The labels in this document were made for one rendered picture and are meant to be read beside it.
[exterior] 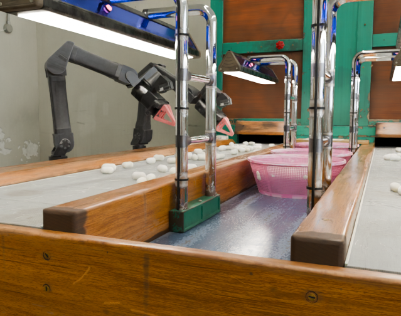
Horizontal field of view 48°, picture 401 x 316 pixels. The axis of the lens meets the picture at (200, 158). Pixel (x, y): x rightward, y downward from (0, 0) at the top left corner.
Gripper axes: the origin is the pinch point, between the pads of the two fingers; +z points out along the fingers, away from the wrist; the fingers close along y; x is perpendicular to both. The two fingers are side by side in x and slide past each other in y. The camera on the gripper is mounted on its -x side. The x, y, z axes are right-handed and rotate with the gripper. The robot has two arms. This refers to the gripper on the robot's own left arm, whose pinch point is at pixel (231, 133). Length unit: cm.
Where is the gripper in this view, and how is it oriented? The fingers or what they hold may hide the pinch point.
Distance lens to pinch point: 188.0
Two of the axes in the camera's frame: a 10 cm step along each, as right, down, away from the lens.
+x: -6.1, 7.3, 3.2
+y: 3.8, -0.9, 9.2
